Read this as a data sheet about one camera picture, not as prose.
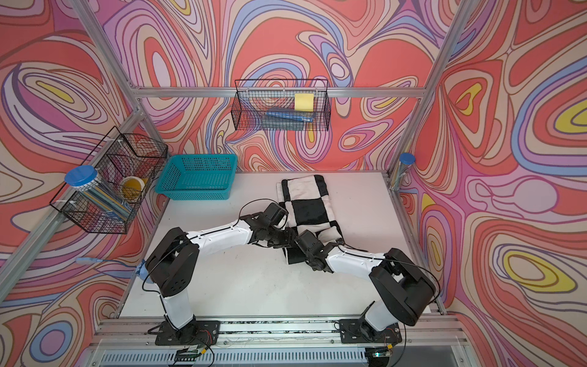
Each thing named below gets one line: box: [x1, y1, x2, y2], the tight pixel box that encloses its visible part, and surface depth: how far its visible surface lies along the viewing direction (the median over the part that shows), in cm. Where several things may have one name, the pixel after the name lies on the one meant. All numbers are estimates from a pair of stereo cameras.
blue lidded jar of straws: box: [64, 165, 134, 223], surface depth 63 cm
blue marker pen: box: [265, 111, 314, 123], surface depth 90 cm
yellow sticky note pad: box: [294, 93, 315, 113], surface depth 90 cm
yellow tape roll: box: [119, 175, 146, 203], surface depth 78 cm
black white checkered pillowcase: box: [276, 174, 344, 266], surface depth 106 cm
